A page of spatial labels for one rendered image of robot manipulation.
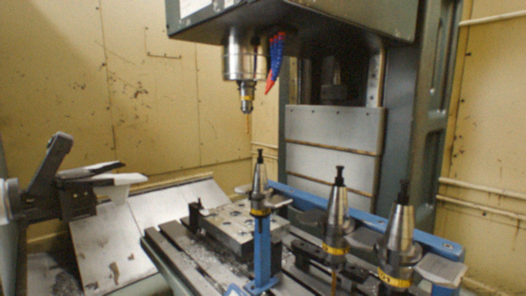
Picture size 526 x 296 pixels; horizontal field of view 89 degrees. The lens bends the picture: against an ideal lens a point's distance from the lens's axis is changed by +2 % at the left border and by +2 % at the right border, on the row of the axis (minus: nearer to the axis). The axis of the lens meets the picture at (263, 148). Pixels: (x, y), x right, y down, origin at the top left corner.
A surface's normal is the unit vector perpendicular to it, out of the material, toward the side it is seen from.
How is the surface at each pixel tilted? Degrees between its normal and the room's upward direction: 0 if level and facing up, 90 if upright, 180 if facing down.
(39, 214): 90
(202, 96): 90
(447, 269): 0
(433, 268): 0
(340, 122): 90
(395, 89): 90
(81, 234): 24
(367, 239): 0
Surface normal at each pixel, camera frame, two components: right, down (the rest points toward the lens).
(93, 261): 0.27, -0.84
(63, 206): 0.66, 0.14
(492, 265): -0.75, 0.12
